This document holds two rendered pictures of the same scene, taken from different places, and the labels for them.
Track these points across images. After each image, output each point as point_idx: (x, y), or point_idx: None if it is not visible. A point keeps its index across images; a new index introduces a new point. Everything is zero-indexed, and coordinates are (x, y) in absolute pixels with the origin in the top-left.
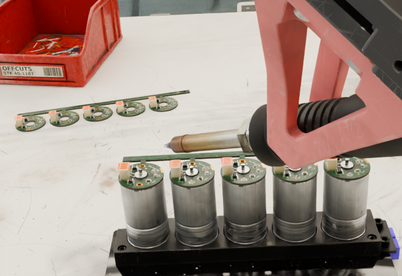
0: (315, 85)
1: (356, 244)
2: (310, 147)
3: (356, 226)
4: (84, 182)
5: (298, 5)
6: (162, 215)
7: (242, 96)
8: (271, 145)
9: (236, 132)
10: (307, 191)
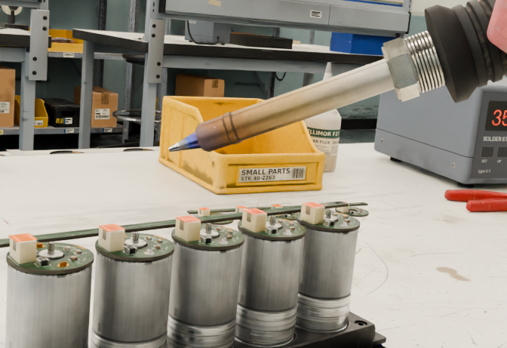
0: None
1: (351, 334)
2: None
3: (347, 307)
4: None
5: None
6: (88, 331)
7: (10, 233)
8: (502, 35)
9: (369, 67)
10: (300, 254)
